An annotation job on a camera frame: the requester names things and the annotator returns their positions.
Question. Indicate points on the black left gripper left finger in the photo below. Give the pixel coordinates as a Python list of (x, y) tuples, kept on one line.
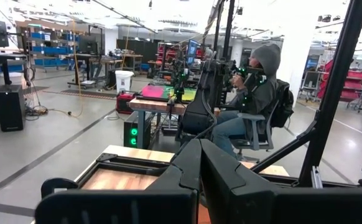
[(122, 205)]

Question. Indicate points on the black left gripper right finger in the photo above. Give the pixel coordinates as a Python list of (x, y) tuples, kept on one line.
[(293, 205)]

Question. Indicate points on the orange plastic bin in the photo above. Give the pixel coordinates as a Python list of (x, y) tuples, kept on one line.
[(204, 216)]

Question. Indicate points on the black computer with green lights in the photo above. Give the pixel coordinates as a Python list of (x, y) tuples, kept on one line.
[(134, 137)]

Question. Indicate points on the grey office chair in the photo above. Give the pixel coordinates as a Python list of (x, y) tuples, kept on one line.
[(255, 130)]

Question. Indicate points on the dark backpack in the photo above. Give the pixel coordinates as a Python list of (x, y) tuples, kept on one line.
[(283, 105)]

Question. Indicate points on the red tool case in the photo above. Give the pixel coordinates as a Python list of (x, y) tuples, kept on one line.
[(125, 102)]

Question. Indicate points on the black-legged operator table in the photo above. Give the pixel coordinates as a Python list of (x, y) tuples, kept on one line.
[(156, 105)]

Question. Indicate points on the person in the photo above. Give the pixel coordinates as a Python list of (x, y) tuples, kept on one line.
[(262, 93)]

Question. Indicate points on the pink sheet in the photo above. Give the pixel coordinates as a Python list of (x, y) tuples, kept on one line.
[(153, 91)]

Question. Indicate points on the white trash bin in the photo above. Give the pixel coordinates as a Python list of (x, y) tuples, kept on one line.
[(124, 81)]

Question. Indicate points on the green and yellow sheet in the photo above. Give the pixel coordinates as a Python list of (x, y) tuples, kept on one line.
[(188, 95)]

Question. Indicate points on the red bin rack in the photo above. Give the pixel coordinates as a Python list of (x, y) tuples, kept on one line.
[(352, 84)]

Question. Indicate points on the black computer tower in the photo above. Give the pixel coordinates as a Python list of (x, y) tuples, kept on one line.
[(9, 107)]

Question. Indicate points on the dark desk with monitor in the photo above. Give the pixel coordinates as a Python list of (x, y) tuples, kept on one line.
[(86, 56)]

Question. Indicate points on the blue lit monitor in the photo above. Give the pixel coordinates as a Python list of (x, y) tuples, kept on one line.
[(192, 49)]

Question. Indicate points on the shelf with blue bins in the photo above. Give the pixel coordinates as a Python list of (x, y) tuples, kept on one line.
[(48, 49)]

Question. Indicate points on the silver metal bracket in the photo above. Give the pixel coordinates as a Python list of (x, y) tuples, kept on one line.
[(316, 177)]

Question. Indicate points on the black aluminium rig frame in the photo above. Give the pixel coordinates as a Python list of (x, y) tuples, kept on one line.
[(339, 77)]

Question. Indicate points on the black leader rig post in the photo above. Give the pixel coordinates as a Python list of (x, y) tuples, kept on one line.
[(217, 28), (228, 28)]

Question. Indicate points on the black pedestal desk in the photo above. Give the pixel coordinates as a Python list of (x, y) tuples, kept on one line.
[(3, 57)]

